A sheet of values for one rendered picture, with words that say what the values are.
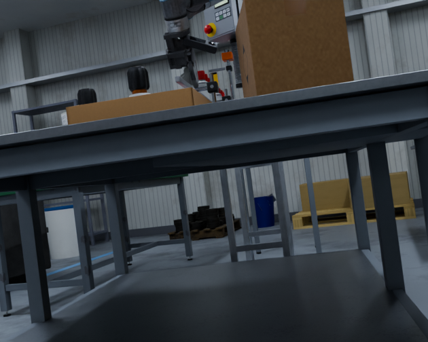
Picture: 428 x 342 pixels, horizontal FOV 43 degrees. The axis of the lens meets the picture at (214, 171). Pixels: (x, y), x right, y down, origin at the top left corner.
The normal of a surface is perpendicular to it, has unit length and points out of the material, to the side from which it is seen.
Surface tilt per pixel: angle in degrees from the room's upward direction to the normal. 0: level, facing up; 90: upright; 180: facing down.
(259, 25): 90
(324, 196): 90
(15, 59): 90
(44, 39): 90
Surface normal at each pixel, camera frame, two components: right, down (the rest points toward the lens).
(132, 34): -0.29, 0.02
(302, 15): 0.03, -0.03
